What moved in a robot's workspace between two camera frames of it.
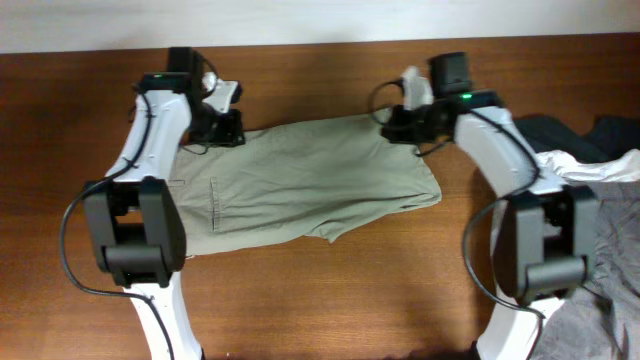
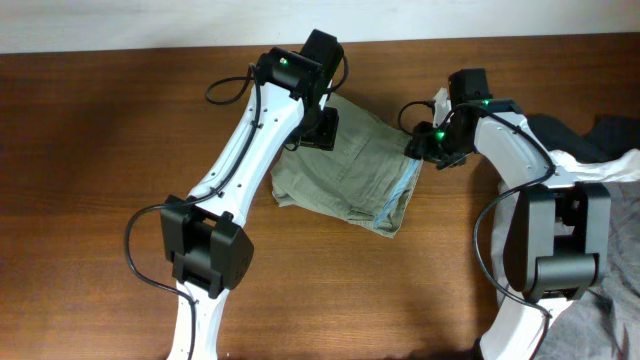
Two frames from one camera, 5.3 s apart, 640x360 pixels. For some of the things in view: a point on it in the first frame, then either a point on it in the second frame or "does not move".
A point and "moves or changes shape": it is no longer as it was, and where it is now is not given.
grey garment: x=600 y=320 does not move
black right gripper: x=400 y=130 to x=417 y=148
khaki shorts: x=331 y=175 moves or changes shape
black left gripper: x=226 y=130 to x=320 y=132
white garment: x=555 y=167 does not move
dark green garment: x=607 y=138 does not move
